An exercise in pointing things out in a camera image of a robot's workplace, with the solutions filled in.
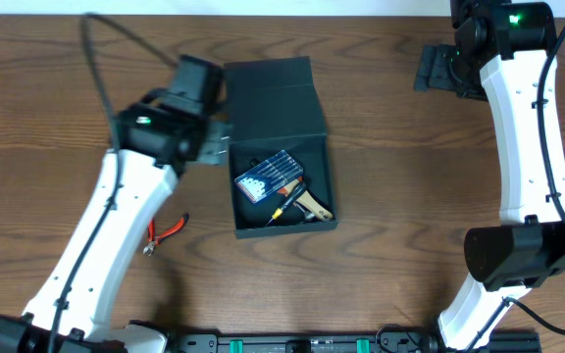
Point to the small claw hammer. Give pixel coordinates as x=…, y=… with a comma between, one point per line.
x=308, y=215

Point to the black yellow screwdriver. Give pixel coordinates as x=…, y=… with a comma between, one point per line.
x=295, y=193

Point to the orange scraper wooden handle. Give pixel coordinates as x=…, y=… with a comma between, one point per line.
x=309, y=202

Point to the blue precision screwdriver set case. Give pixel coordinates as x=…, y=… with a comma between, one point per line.
x=268, y=176

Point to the red handled pliers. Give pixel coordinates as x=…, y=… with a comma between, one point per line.
x=155, y=238

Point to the dark green open box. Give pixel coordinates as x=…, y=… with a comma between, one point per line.
x=273, y=106

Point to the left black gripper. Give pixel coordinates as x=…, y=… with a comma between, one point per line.
x=215, y=142

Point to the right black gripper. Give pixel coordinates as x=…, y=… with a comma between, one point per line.
x=432, y=72

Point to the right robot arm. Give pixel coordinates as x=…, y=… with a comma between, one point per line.
x=504, y=53

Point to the black mounting rail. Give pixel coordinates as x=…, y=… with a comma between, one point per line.
x=388, y=341

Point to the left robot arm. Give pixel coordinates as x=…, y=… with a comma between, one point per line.
x=157, y=137

